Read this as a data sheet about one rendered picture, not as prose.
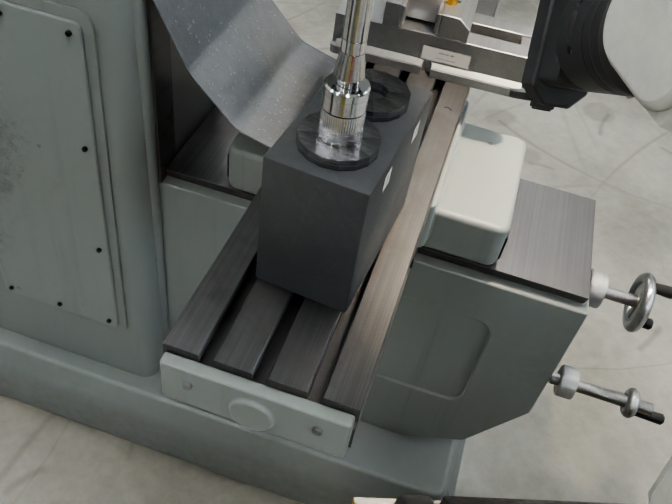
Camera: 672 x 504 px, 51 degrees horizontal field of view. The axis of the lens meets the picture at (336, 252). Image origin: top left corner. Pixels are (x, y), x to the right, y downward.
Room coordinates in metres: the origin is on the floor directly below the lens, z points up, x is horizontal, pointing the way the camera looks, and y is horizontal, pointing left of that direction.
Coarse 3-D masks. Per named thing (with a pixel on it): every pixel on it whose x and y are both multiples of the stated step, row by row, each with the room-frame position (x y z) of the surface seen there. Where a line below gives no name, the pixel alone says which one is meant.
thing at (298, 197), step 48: (384, 96) 0.71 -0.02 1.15; (288, 144) 0.60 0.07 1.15; (384, 144) 0.62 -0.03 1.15; (288, 192) 0.56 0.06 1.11; (336, 192) 0.55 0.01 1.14; (384, 192) 0.60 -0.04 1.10; (288, 240) 0.56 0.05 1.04; (336, 240) 0.54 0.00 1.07; (384, 240) 0.67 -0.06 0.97; (288, 288) 0.56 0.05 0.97; (336, 288) 0.54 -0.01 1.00
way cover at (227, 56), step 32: (160, 0) 0.96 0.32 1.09; (192, 0) 1.03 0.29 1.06; (224, 0) 1.11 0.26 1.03; (256, 0) 1.20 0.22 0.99; (192, 32) 0.99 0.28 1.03; (224, 32) 1.07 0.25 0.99; (256, 32) 1.14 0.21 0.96; (288, 32) 1.22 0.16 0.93; (192, 64) 0.95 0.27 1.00; (224, 64) 1.01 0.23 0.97; (256, 64) 1.08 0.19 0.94; (288, 64) 1.14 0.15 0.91; (320, 64) 1.19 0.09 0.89; (224, 96) 0.96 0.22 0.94; (256, 96) 1.02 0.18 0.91; (288, 96) 1.05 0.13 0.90; (256, 128) 0.94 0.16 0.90
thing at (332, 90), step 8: (328, 80) 0.61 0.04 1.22; (328, 88) 0.60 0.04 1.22; (336, 88) 0.60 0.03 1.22; (344, 88) 0.60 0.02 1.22; (352, 88) 0.60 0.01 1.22; (360, 88) 0.60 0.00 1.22; (368, 88) 0.61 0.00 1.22; (328, 96) 0.59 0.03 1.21; (336, 96) 0.59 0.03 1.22; (344, 96) 0.59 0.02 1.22; (352, 96) 0.59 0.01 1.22; (360, 96) 0.59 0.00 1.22; (368, 96) 0.60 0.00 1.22; (352, 104) 0.59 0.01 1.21
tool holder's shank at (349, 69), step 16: (352, 0) 0.60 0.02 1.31; (368, 0) 0.60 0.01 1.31; (352, 16) 0.60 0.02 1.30; (368, 16) 0.60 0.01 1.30; (352, 32) 0.60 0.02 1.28; (368, 32) 0.61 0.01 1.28; (352, 48) 0.60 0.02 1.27; (336, 64) 0.61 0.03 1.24; (352, 64) 0.60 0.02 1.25; (336, 80) 0.61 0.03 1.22; (352, 80) 0.60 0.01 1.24
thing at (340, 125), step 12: (324, 96) 0.60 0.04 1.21; (324, 108) 0.60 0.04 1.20; (336, 108) 0.59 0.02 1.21; (348, 108) 0.59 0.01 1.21; (360, 108) 0.59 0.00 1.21; (324, 120) 0.59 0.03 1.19; (336, 120) 0.59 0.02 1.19; (348, 120) 0.59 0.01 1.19; (360, 120) 0.60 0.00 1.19; (324, 132) 0.59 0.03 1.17; (336, 132) 0.59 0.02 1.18; (348, 132) 0.59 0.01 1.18; (360, 132) 0.60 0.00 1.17; (336, 144) 0.59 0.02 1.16; (348, 144) 0.59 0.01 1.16
